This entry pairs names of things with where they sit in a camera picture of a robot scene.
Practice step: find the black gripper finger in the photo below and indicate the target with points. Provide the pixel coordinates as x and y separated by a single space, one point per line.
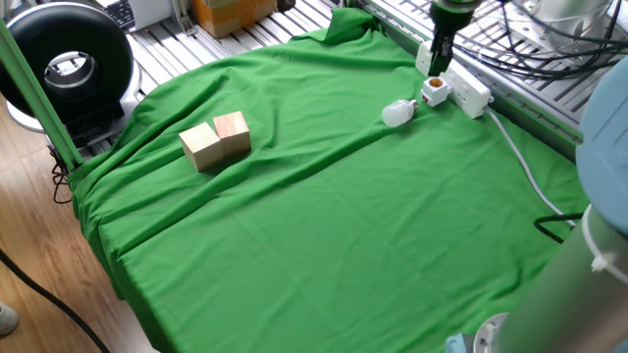
441 54

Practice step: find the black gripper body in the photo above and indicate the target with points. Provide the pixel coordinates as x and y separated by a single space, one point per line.
454 12

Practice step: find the white plug-in bulb holder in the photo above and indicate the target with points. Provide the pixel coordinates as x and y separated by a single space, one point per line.
435 90

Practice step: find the white LED bulb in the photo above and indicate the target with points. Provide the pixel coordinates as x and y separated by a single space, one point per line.
397 114

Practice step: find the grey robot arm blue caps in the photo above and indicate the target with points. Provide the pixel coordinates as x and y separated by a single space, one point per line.
589 269

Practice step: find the white power strip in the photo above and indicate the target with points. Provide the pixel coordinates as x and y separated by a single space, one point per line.
468 90

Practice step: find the cardboard box yellow tape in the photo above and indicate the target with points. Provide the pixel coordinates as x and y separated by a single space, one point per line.
230 17

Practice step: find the reddish wooden cube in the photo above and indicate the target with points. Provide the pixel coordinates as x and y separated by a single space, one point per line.
233 132

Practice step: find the pale wooden cube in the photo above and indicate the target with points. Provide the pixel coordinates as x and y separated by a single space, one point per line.
201 147

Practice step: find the green cloth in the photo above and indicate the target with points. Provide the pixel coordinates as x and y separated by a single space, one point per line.
294 269

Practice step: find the white box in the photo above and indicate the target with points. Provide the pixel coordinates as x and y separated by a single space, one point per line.
149 12

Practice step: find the black keyboard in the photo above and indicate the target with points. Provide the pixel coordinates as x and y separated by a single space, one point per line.
122 12

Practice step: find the white shoe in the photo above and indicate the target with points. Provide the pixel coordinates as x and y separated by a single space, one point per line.
7 318

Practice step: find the silver mount plate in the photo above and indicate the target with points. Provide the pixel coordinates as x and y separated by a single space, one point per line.
559 17

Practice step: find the green frame post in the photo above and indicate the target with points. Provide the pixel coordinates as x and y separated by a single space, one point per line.
34 93

